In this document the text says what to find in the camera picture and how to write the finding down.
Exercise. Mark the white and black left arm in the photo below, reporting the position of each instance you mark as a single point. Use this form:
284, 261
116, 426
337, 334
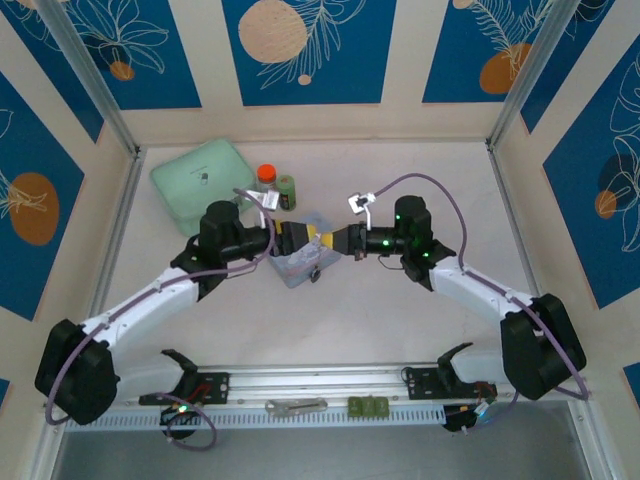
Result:
135, 310

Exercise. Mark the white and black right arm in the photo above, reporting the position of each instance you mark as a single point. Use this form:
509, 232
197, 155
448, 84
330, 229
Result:
500, 300

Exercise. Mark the light blue printed box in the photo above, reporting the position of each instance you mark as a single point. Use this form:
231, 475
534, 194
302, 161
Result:
300, 265

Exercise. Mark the green bottle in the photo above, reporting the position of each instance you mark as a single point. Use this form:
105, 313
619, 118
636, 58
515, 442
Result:
288, 192

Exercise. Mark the orange-capped supplement bottle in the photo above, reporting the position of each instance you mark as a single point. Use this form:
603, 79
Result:
266, 180

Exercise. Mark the green terminal block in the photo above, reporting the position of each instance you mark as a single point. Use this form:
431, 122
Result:
368, 405
355, 405
382, 405

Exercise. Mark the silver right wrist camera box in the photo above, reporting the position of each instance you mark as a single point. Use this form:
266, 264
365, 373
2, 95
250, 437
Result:
359, 201

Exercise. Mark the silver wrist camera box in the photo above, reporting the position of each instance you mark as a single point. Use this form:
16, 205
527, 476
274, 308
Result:
359, 201
270, 198

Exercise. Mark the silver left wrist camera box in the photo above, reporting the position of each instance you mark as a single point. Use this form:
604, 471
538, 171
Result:
270, 198

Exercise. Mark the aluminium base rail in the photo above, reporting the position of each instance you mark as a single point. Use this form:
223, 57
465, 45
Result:
320, 382

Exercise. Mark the aluminium frame post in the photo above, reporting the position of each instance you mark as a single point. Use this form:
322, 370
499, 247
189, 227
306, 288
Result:
535, 70
85, 70

